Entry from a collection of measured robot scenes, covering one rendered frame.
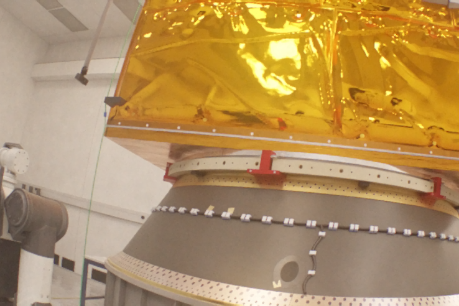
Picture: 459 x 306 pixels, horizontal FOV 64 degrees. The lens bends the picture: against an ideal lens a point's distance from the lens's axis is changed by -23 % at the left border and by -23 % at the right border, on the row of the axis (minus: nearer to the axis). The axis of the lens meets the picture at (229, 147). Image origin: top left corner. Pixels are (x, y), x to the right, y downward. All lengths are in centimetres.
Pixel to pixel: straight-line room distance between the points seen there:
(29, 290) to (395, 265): 120
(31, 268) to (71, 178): 815
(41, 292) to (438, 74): 165
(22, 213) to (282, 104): 119
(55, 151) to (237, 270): 825
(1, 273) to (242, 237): 93
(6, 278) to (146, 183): 713
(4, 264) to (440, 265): 153
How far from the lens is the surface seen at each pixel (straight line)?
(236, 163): 175
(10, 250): 107
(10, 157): 114
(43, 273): 97
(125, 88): 209
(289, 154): 171
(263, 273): 147
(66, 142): 939
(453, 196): 198
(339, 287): 144
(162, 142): 195
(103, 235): 844
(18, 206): 93
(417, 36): 192
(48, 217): 95
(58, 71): 991
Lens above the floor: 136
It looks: 13 degrees up
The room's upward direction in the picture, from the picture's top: 10 degrees clockwise
